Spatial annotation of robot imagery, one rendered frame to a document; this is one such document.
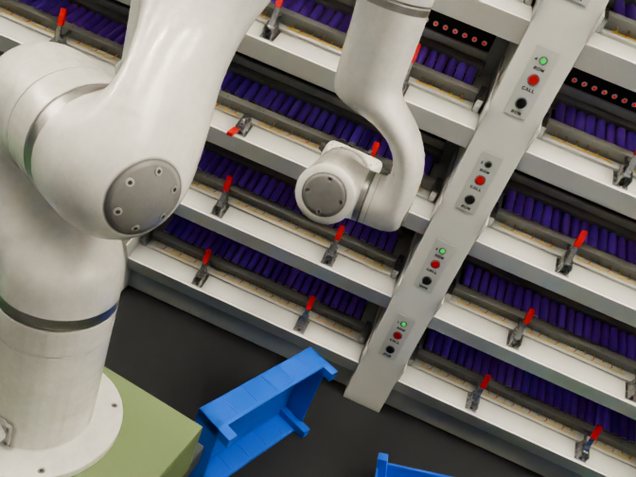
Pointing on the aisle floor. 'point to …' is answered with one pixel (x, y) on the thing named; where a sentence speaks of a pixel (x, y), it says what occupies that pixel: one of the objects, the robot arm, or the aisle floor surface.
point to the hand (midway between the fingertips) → (358, 155)
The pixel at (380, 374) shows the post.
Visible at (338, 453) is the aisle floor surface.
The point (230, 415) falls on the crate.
